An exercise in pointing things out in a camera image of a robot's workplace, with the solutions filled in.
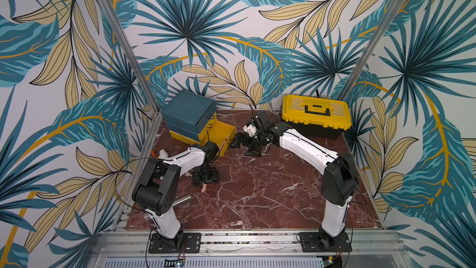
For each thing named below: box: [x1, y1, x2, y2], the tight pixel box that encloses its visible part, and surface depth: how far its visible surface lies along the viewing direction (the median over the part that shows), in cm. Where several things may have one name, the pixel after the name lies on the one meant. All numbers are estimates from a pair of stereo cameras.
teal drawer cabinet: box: [161, 89, 217, 143], surface depth 92 cm
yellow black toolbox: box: [281, 94, 353, 140], surface depth 99 cm
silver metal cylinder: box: [172, 194, 192, 208], surface depth 84 cm
